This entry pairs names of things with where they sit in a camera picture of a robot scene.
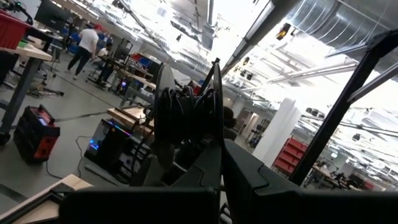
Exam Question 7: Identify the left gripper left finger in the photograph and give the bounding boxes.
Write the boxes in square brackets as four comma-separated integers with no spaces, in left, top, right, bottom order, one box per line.
[58,139,223,224]

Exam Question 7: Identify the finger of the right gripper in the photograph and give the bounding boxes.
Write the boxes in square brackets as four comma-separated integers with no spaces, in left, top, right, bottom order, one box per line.
[132,154,167,187]
[166,161,187,186]

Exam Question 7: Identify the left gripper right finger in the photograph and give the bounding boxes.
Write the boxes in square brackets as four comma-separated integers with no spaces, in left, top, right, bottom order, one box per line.
[223,139,398,224]

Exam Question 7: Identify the thin black cord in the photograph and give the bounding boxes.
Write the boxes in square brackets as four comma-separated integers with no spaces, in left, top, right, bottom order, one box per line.
[167,86,215,144]

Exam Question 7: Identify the black cord spool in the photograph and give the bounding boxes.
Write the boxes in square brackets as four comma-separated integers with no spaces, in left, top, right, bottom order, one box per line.
[154,62,224,156]

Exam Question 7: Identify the computer tower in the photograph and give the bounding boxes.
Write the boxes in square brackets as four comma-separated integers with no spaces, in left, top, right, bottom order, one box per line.
[83,118,152,183]

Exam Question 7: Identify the red bin rack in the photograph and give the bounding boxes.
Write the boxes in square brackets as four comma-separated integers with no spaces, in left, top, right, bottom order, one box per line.
[272,138,309,177]

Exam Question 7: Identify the wooden work bench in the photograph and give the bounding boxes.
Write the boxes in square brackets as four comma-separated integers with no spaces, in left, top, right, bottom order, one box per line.
[107,105,155,131]

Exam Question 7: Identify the person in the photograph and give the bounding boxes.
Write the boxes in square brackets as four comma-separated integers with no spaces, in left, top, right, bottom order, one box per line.
[93,42,115,84]
[65,24,103,81]

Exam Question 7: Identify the wooden top work table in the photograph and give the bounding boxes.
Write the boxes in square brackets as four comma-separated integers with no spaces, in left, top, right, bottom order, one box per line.
[0,42,53,146]

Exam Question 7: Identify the black monitor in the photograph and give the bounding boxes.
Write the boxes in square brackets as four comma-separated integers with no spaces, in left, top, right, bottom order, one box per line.
[34,0,71,32]

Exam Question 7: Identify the red plastic bin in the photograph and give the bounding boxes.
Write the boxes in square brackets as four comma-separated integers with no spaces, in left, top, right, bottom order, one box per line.
[0,9,31,50]

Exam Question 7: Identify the black pole device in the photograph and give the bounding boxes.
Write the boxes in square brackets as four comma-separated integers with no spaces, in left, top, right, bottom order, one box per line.
[0,0,34,26]

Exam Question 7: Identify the black aluminium frame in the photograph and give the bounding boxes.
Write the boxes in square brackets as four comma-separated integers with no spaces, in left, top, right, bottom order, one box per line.
[0,0,398,224]

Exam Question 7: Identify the hanging ceiling camera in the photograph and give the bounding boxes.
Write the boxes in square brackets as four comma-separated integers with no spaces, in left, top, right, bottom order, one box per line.
[275,22,292,41]

